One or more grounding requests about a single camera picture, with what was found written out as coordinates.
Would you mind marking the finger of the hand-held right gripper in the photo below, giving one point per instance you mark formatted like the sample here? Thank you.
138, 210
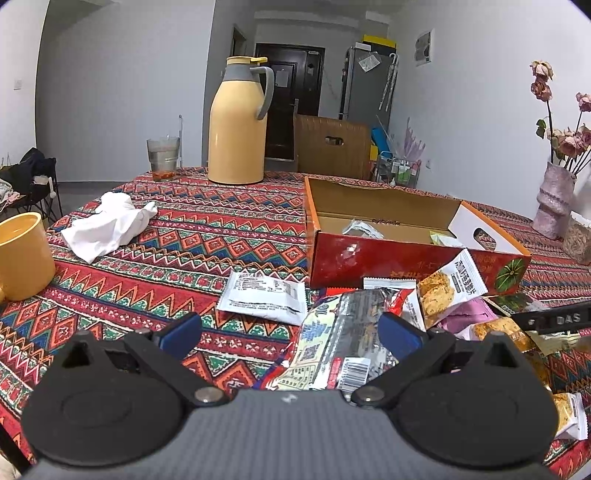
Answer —
531, 319

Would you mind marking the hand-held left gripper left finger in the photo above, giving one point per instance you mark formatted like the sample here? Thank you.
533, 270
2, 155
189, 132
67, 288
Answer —
178, 333

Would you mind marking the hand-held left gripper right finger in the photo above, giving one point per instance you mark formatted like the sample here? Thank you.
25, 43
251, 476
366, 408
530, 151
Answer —
400, 339

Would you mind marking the white cookie snack packet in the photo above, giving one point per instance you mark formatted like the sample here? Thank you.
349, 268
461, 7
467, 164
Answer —
501, 331
443, 288
570, 415

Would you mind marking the large silver yellow snack packet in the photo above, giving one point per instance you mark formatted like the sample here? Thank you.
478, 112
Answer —
341, 337

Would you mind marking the pink snack packet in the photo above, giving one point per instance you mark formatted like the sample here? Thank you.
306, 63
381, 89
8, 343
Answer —
468, 316

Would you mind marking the red cardboard box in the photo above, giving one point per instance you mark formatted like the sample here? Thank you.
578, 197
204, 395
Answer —
397, 263

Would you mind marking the red white snack packet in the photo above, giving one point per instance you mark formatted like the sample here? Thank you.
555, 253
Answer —
392, 288

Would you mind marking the flat white snack packet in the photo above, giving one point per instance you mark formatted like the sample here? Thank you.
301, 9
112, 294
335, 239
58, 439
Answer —
261, 295

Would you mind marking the patterned red tablecloth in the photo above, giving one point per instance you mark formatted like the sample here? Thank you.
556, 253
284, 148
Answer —
184, 230

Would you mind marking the lime green snack packet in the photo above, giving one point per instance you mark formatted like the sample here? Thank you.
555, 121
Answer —
445, 239

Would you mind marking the crumpled silver snack packet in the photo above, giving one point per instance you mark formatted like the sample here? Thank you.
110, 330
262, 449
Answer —
362, 229

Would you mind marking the pink textured vase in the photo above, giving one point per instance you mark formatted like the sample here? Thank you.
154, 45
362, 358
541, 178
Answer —
554, 203

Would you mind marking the crumpled white cloth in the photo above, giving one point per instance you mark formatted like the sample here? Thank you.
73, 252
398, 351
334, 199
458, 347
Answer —
108, 228

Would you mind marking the yellow mug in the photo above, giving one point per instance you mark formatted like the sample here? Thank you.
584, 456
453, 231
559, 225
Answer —
23, 258

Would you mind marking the clear glass cup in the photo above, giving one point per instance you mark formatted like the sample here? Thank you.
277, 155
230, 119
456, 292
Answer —
162, 159

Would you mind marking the dried pink roses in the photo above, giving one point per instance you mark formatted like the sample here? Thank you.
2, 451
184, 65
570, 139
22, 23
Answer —
570, 143

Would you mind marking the purple dried grass bunch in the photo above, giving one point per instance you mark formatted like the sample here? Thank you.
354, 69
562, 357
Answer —
411, 141

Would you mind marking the blue folded item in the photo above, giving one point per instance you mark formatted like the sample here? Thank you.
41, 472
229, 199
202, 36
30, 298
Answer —
382, 141

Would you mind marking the yellow thermos jug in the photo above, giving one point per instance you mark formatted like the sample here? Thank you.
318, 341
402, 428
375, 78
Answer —
235, 134

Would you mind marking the grey refrigerator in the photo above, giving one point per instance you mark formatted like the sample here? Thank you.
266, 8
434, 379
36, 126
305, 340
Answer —
364, 97

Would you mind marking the white umbrella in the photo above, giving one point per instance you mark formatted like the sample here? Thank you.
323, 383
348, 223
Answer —
389, 81

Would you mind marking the dark entrance door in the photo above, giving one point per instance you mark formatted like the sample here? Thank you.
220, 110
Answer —
304, 92

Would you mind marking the white paper on door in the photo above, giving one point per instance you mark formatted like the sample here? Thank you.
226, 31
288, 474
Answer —
281, 77

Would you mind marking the clear plastic bag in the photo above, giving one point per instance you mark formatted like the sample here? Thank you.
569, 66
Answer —
369, 62

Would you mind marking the yellow box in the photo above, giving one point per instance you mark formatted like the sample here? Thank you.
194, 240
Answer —
379, 40

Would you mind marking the white wall panel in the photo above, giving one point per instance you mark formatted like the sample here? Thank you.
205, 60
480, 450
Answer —
424, 48

